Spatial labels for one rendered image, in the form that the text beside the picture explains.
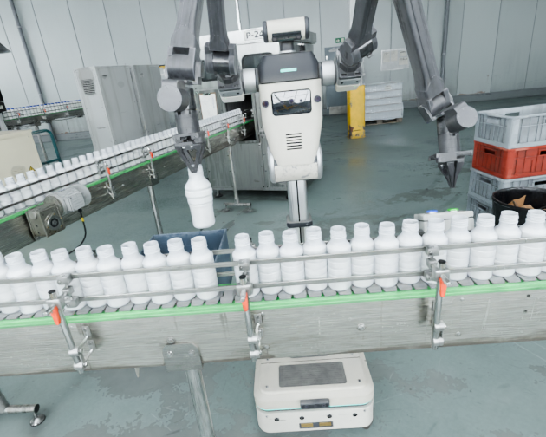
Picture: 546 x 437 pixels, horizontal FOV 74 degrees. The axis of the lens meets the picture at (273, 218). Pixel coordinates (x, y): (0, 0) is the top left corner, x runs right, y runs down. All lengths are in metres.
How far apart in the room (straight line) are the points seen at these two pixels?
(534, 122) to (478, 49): 11.31
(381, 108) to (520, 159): 7.45
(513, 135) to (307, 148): 1.90
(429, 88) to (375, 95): 9.15
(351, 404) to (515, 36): 13.89
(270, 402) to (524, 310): 1.06
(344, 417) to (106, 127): 5.90
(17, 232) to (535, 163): 3.28
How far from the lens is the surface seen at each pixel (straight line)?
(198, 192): 0.96
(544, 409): 2.25
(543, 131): 3.20
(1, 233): 2.21
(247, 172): 4.79
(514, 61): 14.93
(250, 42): 4.54
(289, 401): 1.75
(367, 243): 0.93
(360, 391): 1.76
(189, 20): 1.00
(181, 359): 1.08
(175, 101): 0.88
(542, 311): 1.17
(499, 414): 2.15
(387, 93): 10.37
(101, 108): 6.78
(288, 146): 1.43
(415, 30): 1.08
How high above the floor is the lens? 1.53
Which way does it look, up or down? 22 degrees down
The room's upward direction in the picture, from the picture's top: 6 degrees counter-clockwise
